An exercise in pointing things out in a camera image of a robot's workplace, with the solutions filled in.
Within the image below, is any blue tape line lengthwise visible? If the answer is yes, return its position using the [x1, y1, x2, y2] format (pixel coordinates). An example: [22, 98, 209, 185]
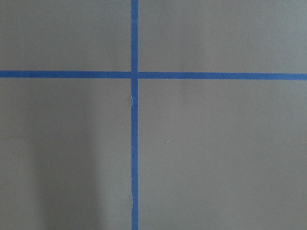
[131, 0, 139, 230]

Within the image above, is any blue tape line crosswise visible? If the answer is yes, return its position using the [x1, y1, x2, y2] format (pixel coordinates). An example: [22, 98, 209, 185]
[0, 70, 307, 81]

